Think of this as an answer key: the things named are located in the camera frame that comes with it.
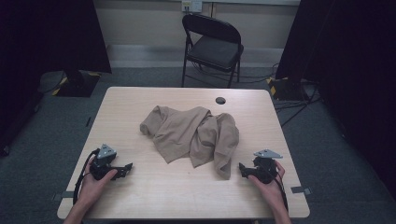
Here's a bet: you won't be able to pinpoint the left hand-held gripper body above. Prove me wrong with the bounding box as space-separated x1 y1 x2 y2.
89 143 120 182

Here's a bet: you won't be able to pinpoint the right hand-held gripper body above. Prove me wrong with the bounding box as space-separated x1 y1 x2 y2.
252 148 284 185

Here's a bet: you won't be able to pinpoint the beige cloth garment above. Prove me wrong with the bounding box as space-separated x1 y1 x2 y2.
139 105 240 180

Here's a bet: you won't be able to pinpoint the person's right hand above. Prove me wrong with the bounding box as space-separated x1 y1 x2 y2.
248 160 287 206

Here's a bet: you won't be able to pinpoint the person's left hand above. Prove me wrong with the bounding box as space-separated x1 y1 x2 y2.
76 158 119 208

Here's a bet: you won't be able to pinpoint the grey tape strip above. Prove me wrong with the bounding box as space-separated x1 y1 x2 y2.
51 190 76 202
290 186 313 196

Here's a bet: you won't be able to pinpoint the black stand base striped tape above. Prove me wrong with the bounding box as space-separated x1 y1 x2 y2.
50 69 103 98
265 76 313 102

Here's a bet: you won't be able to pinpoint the black folding chair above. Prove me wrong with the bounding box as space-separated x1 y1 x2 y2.
181 13 245 89

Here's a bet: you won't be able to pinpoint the black curtain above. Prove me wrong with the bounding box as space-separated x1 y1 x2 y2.
275 0 396 201
0 0 113 157

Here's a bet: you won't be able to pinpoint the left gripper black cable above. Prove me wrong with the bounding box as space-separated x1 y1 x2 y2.
72 147 101 206

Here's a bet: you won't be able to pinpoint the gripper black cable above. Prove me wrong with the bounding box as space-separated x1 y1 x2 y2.
270 167 290 213
72 147 101 206

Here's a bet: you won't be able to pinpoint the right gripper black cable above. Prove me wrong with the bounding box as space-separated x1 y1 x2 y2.
270 167 290 213

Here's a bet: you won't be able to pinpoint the black floor cables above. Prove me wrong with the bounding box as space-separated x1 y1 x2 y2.
273 63 322 128

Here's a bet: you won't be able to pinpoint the white wall socket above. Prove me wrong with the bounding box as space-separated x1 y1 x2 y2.
181 0 204 14

